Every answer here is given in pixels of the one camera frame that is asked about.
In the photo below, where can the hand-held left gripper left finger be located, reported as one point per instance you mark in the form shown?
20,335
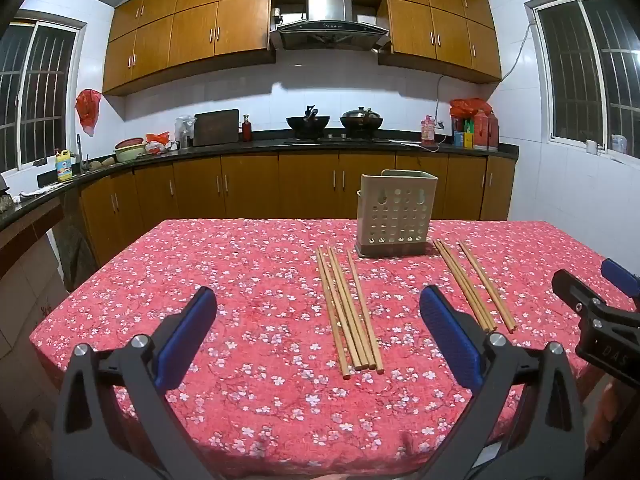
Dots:
185,330

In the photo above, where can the black pot with lid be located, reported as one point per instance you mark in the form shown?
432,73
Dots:
361,120

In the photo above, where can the orange and white bag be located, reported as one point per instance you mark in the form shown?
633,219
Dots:
157,142

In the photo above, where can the hanging red plastic bag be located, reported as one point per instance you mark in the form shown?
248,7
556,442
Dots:
89,105

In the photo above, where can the black wok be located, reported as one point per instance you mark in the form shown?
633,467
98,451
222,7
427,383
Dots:
307,124

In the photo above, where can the metal sink faucet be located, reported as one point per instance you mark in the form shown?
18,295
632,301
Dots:
79,152

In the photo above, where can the barred sliding window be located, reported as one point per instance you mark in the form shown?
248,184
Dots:
575,70

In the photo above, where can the large red bottles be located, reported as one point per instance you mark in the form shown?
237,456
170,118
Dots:
486,130

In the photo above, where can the blue and yellow box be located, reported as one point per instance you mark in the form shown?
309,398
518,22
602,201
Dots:
462,137

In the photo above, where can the pink dish soap bottle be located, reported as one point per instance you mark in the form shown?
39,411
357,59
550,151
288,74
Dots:
428,130

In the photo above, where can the person's right forearm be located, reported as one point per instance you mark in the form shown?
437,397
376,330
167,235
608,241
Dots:
602,410

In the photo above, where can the dark wooden cutting board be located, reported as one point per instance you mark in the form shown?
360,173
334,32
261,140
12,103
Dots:
216,127

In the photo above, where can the yellow detergent bottle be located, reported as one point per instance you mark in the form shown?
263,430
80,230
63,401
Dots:
65,167

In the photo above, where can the dark hanging cloth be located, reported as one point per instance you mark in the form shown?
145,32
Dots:
75,240

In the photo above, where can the wooden wall cabinets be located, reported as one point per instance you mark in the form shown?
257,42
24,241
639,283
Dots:
200,25

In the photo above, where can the small red bottle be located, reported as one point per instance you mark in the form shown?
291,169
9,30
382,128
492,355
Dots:
246,130

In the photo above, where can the steel range hood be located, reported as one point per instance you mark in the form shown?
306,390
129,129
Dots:
327,10

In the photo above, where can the black kitchen countertop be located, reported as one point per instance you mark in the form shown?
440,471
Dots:
225,150

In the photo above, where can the clear plastic bag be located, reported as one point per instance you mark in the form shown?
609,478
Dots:
185,132

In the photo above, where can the barred window with curved frame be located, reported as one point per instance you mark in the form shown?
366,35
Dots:
45,85

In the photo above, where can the green basin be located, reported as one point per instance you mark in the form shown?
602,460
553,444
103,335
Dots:
130,151

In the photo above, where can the beige perforated utensil holder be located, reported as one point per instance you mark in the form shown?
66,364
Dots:
395,210

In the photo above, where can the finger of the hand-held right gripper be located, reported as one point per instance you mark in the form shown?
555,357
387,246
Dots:
572,287
620,272

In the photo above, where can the red floral tablecloth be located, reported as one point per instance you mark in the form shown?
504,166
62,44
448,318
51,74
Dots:
250,285

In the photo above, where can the gas stove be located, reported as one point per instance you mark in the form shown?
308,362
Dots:
340,137

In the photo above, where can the white plastic bottle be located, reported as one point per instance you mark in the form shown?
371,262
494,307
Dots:
620,145

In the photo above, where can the white cup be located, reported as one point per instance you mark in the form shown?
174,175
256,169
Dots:
591,147

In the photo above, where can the wooden base cabinets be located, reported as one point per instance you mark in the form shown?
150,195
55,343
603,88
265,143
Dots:
250,185

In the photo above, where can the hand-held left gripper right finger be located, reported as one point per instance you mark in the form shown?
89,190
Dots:
450,335

